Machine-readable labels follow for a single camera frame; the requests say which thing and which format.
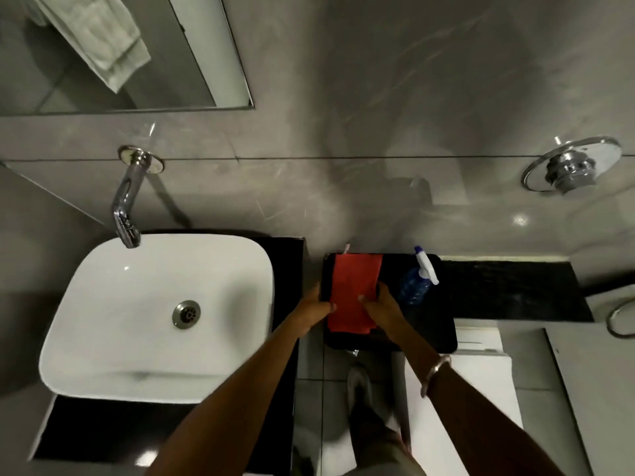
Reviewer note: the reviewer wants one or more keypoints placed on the person's right hand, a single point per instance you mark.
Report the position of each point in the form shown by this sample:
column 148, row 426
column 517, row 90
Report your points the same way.
column 389, row 314

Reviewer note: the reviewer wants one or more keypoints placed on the person's trouser leg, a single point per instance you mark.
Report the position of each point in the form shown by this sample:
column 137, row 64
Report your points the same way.
column 377, row 446

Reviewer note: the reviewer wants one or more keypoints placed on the chrome sink drain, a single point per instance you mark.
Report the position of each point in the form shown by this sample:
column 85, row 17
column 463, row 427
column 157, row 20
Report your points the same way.
column 186, row 314

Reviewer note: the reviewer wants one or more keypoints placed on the person's left thumb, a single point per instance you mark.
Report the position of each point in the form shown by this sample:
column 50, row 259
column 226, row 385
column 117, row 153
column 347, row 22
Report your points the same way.
column 327, row 307

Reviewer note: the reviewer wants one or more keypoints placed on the wall mirror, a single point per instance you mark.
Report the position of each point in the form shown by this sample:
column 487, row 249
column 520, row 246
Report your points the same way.
column 188, row 49

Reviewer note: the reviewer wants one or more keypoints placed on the white sink basin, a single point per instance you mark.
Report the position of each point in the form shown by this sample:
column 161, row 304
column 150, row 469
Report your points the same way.
column 124, row 337

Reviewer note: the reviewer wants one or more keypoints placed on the white toilet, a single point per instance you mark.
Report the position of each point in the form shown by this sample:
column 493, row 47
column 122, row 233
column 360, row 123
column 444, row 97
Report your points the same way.
column 488, row 376

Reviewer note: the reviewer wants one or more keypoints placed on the chrome wall faucet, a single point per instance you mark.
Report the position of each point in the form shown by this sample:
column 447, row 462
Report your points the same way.
column 126, row 198

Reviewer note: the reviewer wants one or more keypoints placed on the blue spray bottle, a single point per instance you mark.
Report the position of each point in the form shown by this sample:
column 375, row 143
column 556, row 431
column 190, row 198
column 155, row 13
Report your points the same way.
column 414, row 287

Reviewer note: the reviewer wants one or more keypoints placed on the person's right forearm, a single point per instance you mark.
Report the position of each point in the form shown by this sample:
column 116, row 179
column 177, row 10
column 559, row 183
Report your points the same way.
column 471, row 411

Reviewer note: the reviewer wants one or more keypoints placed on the black stone ledge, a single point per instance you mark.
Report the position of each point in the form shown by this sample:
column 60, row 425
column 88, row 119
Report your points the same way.
column 516, row 292

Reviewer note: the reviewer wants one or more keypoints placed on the person's left forearm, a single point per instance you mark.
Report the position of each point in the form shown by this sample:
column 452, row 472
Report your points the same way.
column 238, row 401

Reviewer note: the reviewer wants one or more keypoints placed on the chrome flush valve plate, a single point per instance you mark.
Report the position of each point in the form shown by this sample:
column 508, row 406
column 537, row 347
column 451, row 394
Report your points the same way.
column 570, row 166

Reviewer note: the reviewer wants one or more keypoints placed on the person's left hand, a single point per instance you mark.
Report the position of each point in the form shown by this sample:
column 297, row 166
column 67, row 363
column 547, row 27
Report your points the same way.
column 310, row 312

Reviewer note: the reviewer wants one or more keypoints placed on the red cloth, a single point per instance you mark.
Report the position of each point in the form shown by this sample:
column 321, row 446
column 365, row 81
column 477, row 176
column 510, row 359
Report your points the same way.
column 353, row 287

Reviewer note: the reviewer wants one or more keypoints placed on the white partition panel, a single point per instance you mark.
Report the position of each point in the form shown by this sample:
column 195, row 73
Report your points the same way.
column 600, row 401

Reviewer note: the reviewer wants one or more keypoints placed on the grey shoe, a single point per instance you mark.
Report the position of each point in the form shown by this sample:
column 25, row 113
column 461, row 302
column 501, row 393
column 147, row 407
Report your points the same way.
column 359, row 389

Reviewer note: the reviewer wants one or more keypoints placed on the black plastic tray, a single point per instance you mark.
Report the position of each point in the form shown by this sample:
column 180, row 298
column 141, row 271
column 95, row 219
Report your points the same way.
column 436, row 322

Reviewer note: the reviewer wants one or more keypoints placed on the person's right thumb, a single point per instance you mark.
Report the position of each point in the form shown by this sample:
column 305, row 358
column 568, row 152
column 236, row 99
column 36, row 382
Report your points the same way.
column 368, row 299

